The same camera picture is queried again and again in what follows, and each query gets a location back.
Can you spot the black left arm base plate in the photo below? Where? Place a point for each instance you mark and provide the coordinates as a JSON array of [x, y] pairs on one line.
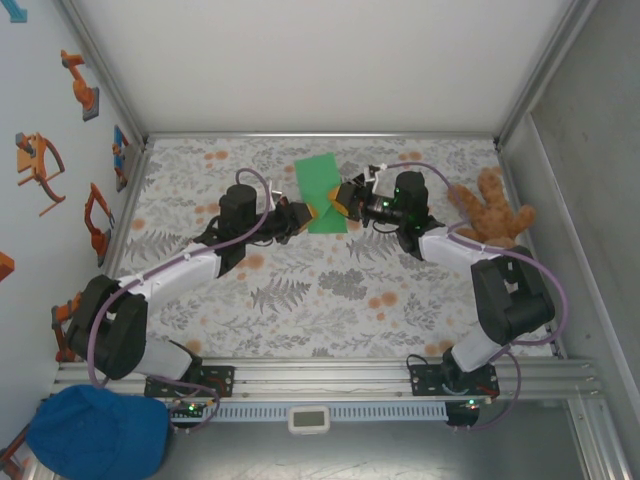
[[225, 380]]

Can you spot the blue and orange sticker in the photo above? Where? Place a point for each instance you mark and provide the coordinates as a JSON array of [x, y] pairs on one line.
[[120, 157]]

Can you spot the blue wall sticker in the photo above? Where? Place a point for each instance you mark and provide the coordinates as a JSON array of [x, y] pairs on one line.
[[17, 11]]

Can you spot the white digital timer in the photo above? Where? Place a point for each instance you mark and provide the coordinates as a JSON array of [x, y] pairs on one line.
[[309, 420]]

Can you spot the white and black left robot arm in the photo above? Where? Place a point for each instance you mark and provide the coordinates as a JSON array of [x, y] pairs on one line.
[[110, 330]]

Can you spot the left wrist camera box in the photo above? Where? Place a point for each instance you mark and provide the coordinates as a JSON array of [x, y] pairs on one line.
[[275, 193]]

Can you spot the aluminium frame side rail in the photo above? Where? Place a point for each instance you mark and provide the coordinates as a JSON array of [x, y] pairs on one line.
[[112, 260]]

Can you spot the aluminium frame post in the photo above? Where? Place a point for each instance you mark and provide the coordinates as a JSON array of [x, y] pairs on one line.
[[102, 65], [545, 65]]

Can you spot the brown plush teddy bear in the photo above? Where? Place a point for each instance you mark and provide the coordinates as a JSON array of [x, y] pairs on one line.
[[495, 200]]

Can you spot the orange block sticker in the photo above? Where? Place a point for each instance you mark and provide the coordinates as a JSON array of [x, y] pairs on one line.
[[5, 265]]

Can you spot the thin aluminium frame rail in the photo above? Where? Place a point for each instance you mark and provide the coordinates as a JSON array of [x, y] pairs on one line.
[[320, 135]]

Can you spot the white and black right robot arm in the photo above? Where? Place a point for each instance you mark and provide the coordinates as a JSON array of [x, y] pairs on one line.
[[515, 300]]

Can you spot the small control board with LED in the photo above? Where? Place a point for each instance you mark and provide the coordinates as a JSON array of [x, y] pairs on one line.
[[190, 410], [472, 401]]

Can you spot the wide aluminium frame rail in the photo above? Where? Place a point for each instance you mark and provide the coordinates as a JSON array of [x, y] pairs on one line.
[[325, 380]]

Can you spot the blue baseball cap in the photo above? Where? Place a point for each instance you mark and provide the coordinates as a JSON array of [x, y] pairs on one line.
[[100, 435]]

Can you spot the floral patterned table mat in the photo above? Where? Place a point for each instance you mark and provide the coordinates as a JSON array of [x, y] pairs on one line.
[[300, 325]]

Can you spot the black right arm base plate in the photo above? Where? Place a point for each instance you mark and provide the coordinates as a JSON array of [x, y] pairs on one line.
[[425, 382]]

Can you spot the green paper sheet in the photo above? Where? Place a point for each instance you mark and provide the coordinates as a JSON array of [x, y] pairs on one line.
[[317, 180]]

